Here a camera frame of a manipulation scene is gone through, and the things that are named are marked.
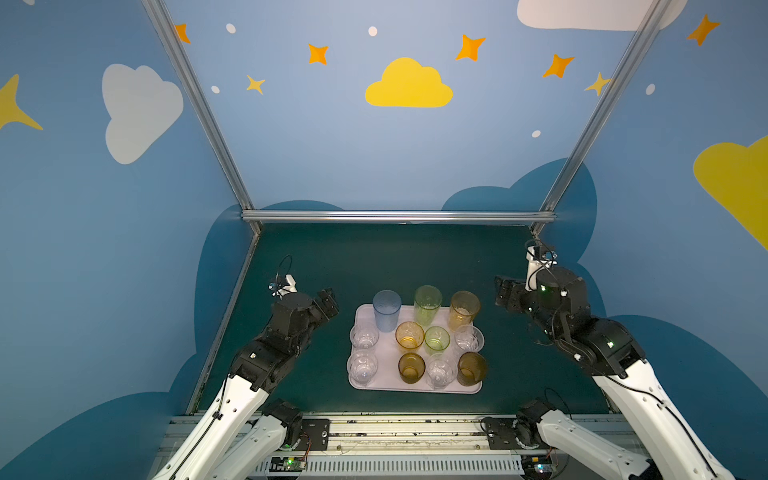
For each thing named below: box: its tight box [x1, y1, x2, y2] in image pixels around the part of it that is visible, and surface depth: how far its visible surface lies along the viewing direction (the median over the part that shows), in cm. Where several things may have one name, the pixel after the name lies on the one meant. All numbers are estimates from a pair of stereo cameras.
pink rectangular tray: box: [346, 304, 488, 394], surface depth 86 cm
